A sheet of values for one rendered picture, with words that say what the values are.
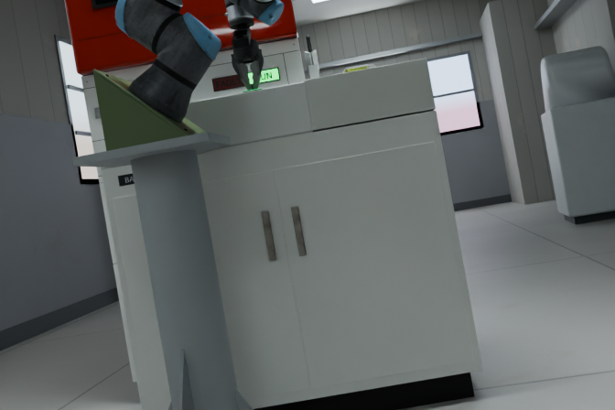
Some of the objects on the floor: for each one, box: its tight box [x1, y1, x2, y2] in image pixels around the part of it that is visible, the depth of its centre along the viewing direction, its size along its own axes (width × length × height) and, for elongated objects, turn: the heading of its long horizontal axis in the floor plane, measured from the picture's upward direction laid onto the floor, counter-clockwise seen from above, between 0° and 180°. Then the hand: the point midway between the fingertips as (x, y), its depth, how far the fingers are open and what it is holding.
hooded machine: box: [541, 46, 615, 224], centre depth 663 cm, size 81×67×150 cm
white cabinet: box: [101, 111, 482, 410], centre depth 239 cm, size 64×96×82 cm, turn 6°
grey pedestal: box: [72, 132, 254, 410], centre depth 170 cm, size 51×44×82 cm
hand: (252, 88), depth 213 cm, fingers closed
